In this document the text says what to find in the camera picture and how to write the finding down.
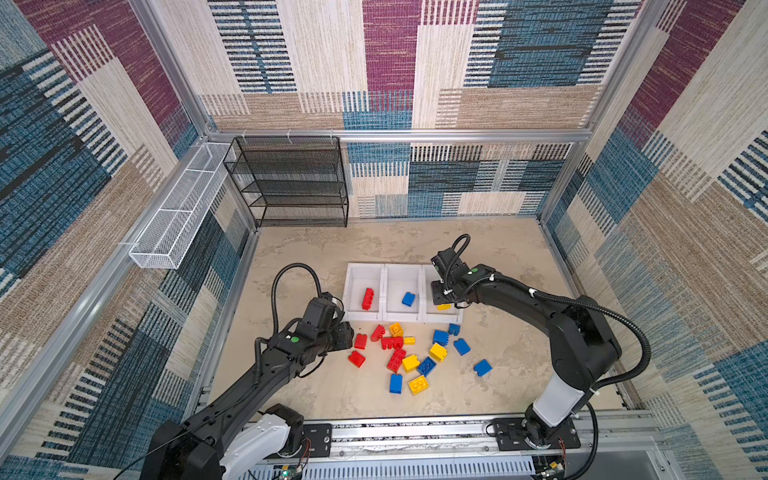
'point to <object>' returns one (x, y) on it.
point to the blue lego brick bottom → (426, 367)
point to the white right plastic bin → (431, 314)
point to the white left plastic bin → (359, 277)
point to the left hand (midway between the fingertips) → (347, 329)
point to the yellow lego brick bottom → (411, 363)
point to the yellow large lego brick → (441, 307)
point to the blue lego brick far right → (482, 368)
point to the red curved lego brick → (377, 333)
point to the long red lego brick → (367, 298)
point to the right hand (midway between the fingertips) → (444, 295)
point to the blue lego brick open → (441, 337)
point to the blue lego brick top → (453, 329)
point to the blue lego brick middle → (461, 346)
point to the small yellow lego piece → (410, 340)
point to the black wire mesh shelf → (291, 181)
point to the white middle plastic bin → (397, 281)
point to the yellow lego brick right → (439, 352)
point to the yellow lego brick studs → (396, 330)
